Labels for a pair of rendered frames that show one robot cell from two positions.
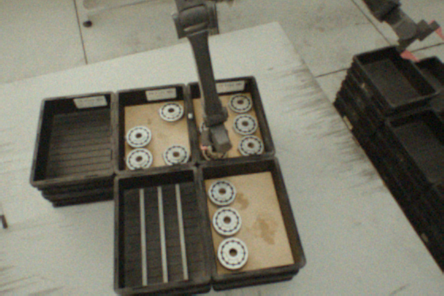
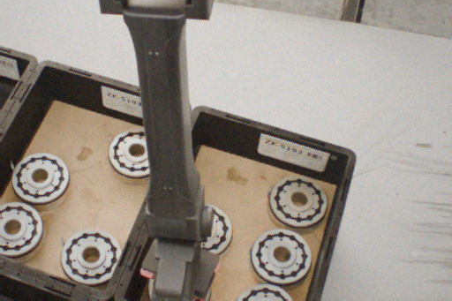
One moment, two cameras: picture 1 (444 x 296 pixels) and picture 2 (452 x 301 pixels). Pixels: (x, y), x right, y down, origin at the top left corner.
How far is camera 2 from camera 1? 0.38 m
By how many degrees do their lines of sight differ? 10
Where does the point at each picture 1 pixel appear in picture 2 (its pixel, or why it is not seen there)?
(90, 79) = (41, 13)
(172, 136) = (112, 207)
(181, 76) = (220, 79)
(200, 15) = not seen: outside the picture
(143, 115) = (80, 134)
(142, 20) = not seen: outside the picture
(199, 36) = (153, 26)
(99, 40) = not seen: outside the picture
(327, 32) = not seen: outside the picture
